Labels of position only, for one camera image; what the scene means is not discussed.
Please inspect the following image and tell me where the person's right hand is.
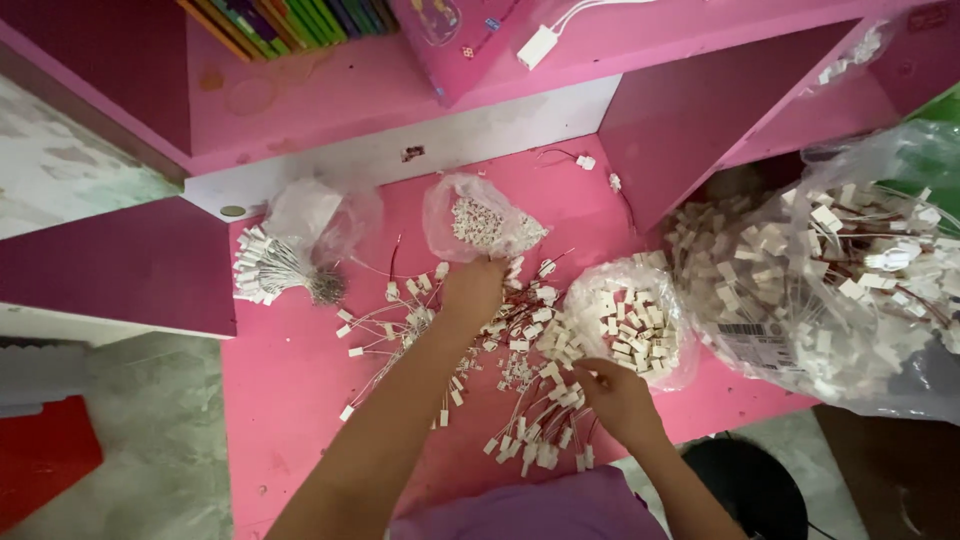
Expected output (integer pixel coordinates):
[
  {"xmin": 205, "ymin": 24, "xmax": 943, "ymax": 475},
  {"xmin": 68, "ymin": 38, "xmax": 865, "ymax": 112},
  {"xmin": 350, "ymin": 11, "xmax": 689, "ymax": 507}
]
[{"xmin": 573, "ymin": 357, "xmax": 666, "ymax": 451}]

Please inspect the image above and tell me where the person's left hand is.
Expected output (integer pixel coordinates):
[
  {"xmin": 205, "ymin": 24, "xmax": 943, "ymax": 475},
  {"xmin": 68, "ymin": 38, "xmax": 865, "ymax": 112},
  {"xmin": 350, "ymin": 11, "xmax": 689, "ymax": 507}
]
[{"xmin": 441, "ymin": 256, "xmax": 513, "ymax": 332}]

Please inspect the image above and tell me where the small clear bag of connectors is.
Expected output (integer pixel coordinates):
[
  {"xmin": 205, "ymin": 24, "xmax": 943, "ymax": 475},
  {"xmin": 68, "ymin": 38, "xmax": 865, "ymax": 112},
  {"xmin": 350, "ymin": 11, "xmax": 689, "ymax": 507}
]
[{"xmin": 422, "ymin": 173, "xmax": 550, "ymax": 264}]

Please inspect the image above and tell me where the medium clear bag of connectors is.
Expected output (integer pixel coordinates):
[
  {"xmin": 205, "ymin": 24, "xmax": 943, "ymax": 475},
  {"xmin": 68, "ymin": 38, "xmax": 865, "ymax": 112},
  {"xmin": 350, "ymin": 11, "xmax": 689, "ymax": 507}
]
[{"xmin": 561, "ymin": 253, "xmax": 700, "ymax": 393}]

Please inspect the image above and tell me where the person's purple shirt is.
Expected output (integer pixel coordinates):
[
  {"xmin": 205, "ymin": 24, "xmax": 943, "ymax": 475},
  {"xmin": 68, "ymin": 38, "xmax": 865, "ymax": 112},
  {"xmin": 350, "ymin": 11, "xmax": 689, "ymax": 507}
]
[{"xmin": 388, "ymin": 465, "xmax": 670, "ymax": 540}]

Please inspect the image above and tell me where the empty clear plastic bag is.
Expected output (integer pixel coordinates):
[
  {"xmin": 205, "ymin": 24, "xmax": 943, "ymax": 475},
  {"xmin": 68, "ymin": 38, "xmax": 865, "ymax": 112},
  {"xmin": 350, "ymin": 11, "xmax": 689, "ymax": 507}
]
[{"xmin": 262, "ymin": 177, "xmax": 385, "ymax": 271}]

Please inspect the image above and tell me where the black round stool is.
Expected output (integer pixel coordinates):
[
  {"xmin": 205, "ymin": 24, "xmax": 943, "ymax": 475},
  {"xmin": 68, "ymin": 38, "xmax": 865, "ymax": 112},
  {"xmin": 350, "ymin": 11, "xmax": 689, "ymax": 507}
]
[{"xmin": 678, "ymin": 436, "xmax": 811, "ymax": 540}]

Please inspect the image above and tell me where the pink printed box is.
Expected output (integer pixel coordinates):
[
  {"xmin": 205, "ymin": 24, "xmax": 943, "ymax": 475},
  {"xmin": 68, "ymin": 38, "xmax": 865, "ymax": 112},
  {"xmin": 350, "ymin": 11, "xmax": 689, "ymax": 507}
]
[{"xmin": 387, "ymin": 0, "xmax": 545, "ymax": 108}]

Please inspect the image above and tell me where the pink desk shelf unit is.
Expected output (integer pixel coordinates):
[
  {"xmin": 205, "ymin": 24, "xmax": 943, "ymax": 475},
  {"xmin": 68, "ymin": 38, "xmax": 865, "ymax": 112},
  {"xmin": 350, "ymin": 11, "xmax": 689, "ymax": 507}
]
[{"xmin": 0, "ymin": 0, "xmax": 960, "ymax": 340}]

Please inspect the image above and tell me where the row of colourful books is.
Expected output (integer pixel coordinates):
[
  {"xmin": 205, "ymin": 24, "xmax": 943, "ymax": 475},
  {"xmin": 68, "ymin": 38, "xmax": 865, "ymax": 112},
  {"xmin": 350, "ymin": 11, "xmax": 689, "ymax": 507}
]
[{"xmin": 177, "ymin": 0, "xmax": 400, "ymax": 63}]

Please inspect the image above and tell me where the brown wooden furniture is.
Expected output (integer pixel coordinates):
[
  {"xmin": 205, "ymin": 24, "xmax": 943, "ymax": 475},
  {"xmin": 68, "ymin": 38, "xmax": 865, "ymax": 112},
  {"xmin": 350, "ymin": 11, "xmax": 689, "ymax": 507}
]
[{"xmin": 813, "ymin": 403, "xmax": 960, "ymax": 540}]

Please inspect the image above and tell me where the green plastic bag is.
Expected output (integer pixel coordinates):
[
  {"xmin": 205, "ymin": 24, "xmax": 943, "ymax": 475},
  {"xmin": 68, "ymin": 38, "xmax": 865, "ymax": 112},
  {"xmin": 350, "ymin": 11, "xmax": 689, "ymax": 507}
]
[{"xmin": 876, "ymin": 84, "xmax": 960, "ymax": 235}]

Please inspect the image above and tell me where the clear bag on shelf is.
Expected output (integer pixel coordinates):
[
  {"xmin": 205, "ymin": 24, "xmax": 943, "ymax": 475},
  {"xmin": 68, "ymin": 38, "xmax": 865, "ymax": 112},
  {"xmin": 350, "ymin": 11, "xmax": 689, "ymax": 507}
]
[{"xmin": 798, "ymin": 21, "xmax": 895, "ymax": 100}]

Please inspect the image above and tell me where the grey plastic object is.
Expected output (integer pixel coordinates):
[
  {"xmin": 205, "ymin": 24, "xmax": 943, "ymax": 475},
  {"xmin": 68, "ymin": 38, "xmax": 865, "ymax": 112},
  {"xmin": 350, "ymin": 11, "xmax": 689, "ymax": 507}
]
[{"xmin": 0, "ymin": 336, "xmax": 90, "ymax": 419}]

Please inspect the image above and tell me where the red plastic stool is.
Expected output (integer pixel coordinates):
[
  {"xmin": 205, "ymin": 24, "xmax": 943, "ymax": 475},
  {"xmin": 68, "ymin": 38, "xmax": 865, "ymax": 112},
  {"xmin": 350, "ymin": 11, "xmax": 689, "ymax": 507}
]
[{"xmin": 0, "ymin": 394, "xmax": 105, "ymax": 535}]

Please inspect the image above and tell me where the pile of red-wired white connectors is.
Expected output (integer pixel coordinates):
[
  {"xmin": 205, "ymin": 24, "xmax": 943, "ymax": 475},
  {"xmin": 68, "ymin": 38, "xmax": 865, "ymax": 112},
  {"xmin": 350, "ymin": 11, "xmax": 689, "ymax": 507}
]
[{"xmin": 335, "ymin": 251, "xmax": 601, "ymax": 479}]

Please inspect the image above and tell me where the loose connector with red wire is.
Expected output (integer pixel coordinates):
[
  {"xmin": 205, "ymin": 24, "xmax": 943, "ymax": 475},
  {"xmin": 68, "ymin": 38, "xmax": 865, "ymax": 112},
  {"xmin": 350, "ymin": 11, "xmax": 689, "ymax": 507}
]
[
  {"xmin": 607, "ymin": 173, "xmax": 639, "ymax": 235},
  {"xmin": 535, "ymin": 147, "xmax": 597, "ymax": 172}
]

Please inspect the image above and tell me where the bundle of white-wired connectors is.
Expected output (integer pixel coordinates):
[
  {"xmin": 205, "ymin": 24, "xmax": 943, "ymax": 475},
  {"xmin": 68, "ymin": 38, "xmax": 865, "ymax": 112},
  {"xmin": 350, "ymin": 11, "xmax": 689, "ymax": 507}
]
[{"xmin": 231, "ymin": 223, "xmax": 351, "ymax": 308}]

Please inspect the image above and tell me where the white adapter with cable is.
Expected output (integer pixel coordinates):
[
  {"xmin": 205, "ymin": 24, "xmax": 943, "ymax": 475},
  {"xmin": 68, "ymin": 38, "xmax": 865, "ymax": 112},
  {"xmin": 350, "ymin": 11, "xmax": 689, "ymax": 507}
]
[{"xmin": 516, "ymin": 0, "xmax": 661, "ymax": 72}]

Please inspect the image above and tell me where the large clear bag of wired connectors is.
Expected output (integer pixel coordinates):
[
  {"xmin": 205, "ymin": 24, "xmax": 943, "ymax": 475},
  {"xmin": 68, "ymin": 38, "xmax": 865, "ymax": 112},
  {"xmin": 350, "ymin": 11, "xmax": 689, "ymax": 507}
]
[{"xmin": 666, "ymin": 122, "xmax": 960, "ymax": 425}]

